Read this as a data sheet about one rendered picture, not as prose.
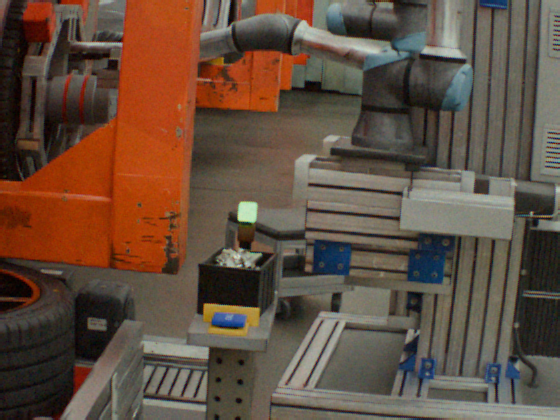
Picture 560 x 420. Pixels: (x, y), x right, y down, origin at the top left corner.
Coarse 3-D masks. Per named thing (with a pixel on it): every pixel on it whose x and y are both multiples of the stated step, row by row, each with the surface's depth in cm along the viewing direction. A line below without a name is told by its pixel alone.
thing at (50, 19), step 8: (32, 8) 287; (40, 8) 287; (48, 8) 287; (24, 16) 286; (32, 16) 286; (40, 16) 286; (48, 16) 286; (24, 24) 286; (32, 24) 286; (40, 24) 286; (48, 24) 286; (56, 24) 295; (24, 32) 289; (32, 32) 289; (40, 32) 289; (48, 32) 288; (32, 40) 291; (40, 40) 291; (48, 40) 291
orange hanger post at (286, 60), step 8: (288, 0) 854; (296, 0) 858; (288, 8) 855; (296, 8) 858; (288, 56) 861; (208, 64) 865; (216, 64) 866; (224, 64) 871; (288, 64) 862; (200, 72) 866; (208, 72) 866; (216, 72) 866; (280, 72) 863; (288, 72) 863; (280, 80) 864; (288, 80) 864; (280, 88) 865; (288, 88) 865
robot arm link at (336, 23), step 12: (348, 0) 247; (360, 0) 246; (336, 12) 246; (348, 12) 245; (360, 12) 244; (372, 12) 243; (336, 24) 246; (348, 24) 245; (360, 24) 243; (348, 36) 247; (360, 36) 246; (372, 36) 244
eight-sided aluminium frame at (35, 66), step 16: (64, 16) 302; (80, 16) 322; (80, 32) 326; (32, 48) 291; (48, 48) 291; (32, 64) 288; (48, 64) 291; (80, 64) 337; (64, 128) 339; (80, 128) 340; (32, 144) 291; (64, 144) 340; (32, 160) 302
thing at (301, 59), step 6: (300, 0) 1266; (306, 0) 1266; (300, 6) 1268; (306, 6) 1267; (300, 12) 1269; (306, 12) 1268; (300, 18) 1270; (306, 18) 1270; (246, 54) 1280; (300, 54) 1277; (306, 54) 1277; (294, 60) 1278; (300, 60) 1278
